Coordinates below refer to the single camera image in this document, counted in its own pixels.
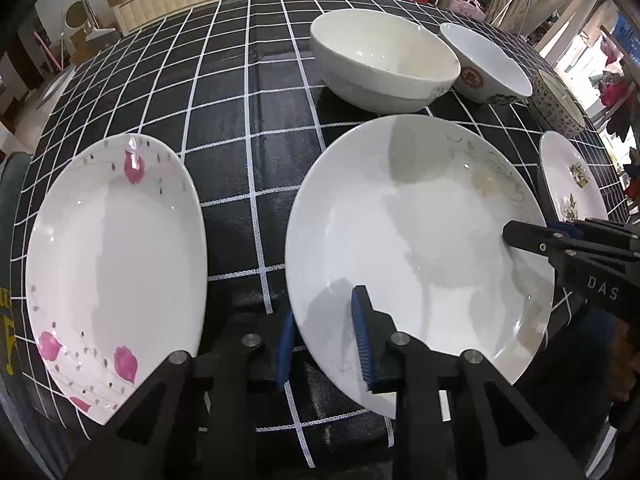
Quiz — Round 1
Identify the teddy bear print plate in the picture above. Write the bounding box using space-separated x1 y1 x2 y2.
539 131 608 221

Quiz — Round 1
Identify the floral patterned cream bowl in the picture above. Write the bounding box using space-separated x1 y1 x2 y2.
528 70 586 139

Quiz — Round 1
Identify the white bowl red emblem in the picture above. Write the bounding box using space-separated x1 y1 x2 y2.
438 23 533 105

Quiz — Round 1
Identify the black white grid tablecloth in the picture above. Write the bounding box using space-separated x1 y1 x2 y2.
6 0 608 479

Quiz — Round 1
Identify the large white bowl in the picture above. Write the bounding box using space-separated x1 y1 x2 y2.
310 9 461 115

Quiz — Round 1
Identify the pink flower white plate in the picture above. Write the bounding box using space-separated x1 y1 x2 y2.
25 133 207 425

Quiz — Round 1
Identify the plain white plate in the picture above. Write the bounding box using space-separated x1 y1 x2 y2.
285 115 554 417

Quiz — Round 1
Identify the pink gift bag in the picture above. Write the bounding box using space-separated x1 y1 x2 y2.
449 0 486 22

